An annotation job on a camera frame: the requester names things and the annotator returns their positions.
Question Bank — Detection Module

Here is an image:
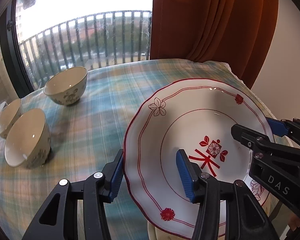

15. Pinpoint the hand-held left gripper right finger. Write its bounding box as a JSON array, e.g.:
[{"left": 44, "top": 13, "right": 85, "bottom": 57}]
[{"left": 175, "top": 149, "right": 272, "bottom": 240}]

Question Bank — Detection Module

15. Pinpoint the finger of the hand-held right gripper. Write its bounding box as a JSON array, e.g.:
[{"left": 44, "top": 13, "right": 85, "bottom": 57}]
[
  {"left": 266, "top": 117, "right": 300, "bottom": 151},
  {"left": 231, "top": 123, "right": 300, "bottom": 165}
]

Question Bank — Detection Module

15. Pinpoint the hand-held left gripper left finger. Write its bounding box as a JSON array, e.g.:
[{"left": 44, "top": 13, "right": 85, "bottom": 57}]
[{"left": 21, "top": 149, "right": 125, "bottom": 240}]

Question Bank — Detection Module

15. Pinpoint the white plate with red pattern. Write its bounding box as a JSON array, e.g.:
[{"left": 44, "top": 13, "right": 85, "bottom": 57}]
[{"left": 122, "top": 78, "right": 275, "bottom": 233}]

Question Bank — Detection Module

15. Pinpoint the cream bowl with blue flowers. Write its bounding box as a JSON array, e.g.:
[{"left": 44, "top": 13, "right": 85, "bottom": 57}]
[
  {"left": 4, "top": 108, "right": 52, "bottom": 169},
  {"left": 43, "top": 66, "right": 88, "bottom": 107},
  {"left": 0, "top": 98, "right": 23, "bottom": 139}
]

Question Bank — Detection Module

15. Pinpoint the plaid tablecloth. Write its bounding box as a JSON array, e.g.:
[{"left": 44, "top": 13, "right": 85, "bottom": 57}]
[{"left": 0, "top": 59, "right": 290, "bottom": 240}]

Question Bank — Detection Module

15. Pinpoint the orange curtain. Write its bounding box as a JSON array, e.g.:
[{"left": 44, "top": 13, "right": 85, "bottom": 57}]
[{"left": 149, "top": 0, "right": 278, "bottom": 90}]

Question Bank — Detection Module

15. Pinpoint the balcony railing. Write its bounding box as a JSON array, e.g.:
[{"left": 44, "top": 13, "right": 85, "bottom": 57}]
[{"left": 0, "top": 10, "right": 152, "bottom": 105}]

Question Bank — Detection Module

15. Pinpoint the black window frame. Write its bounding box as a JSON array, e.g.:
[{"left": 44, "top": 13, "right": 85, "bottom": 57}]
[{"left": 0, "top": 0, "right": 38, "bottom": 105}]

